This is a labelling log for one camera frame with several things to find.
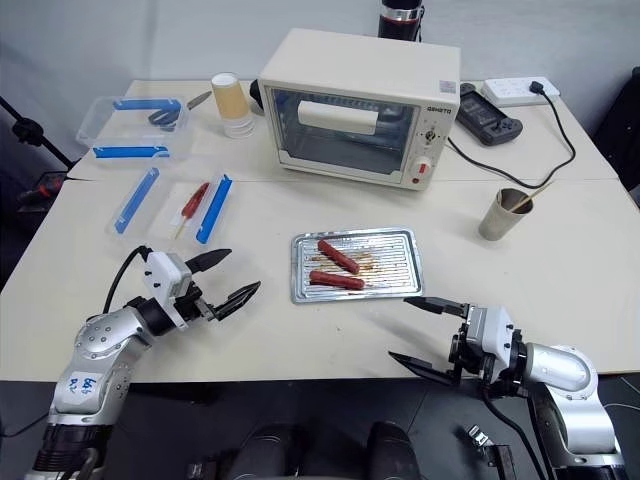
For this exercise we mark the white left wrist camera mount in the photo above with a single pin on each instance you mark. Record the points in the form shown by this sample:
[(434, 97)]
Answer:
[(162, 275)]

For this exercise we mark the dark rounded shape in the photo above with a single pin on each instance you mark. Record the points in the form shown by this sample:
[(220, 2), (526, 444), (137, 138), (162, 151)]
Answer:
[(392, 450)]

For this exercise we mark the red sausage on wooden skewer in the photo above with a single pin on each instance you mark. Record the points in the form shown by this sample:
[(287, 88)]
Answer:
[(195, 202)]

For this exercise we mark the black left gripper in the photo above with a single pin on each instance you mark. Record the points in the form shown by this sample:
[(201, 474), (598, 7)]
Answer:
[(192, 307)]

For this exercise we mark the container lid with blue clips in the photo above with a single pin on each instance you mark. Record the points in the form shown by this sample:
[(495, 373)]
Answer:
[(165, 212)]

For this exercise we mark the kraft brown paper cup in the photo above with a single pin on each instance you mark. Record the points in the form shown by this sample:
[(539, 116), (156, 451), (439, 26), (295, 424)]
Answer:
[(229, 97)]

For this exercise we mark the wooden stick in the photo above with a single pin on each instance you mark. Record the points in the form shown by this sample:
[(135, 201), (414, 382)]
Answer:
[(537, 192)]

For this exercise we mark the metal clip bracket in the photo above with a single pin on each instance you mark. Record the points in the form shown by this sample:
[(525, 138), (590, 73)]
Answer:
[(482, 440)]

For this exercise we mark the white paper cup stack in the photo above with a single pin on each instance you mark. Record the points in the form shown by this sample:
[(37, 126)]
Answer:
[(240, 127)]

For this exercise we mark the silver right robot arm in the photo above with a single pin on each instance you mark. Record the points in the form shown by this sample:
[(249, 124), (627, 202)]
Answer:
[(565, 370)]

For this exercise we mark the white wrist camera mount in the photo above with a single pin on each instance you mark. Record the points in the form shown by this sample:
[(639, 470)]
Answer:
[(162, 275), (492, 332)]

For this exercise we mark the white power strip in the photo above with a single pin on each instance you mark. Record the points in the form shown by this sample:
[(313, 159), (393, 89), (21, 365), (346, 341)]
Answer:
[(505, 90)]

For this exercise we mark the black handheld controller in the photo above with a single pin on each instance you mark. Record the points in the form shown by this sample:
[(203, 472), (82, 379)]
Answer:
[(480, 117)]

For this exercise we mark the clear box with blue clips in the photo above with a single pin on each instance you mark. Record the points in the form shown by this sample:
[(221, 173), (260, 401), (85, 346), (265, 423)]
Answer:
[(100, 127)]

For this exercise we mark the black tripod stand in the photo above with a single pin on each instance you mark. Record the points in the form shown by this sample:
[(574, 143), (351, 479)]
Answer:
[(30, 131)]

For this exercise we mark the red and black tool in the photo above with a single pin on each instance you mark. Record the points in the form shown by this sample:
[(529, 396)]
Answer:
[(42, 189)]

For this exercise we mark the metal cup with stick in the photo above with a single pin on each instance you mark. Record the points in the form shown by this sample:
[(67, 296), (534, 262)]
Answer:
[(497, 220)]

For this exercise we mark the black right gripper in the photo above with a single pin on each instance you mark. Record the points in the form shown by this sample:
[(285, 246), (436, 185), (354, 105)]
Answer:
[(462, 355)]

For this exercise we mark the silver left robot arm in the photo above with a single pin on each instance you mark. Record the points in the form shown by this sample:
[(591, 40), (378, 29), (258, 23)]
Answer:
[(95, 345)]

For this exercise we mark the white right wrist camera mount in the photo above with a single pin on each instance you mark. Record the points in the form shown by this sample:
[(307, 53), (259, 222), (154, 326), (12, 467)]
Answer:
[(492, 332)]

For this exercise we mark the silver ribbed baking tray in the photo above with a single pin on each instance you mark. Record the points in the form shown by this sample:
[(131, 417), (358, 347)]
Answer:
[(395, 260)]

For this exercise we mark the cream toaster oven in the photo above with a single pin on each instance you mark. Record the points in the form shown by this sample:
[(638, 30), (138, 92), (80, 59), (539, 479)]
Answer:
[(360, 65)]

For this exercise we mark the black cylinder flask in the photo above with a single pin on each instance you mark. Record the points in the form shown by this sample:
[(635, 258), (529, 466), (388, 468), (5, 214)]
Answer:
[(397, 20)]

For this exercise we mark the black chair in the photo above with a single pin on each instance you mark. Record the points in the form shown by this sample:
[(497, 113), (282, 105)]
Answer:
[(620, 110)]

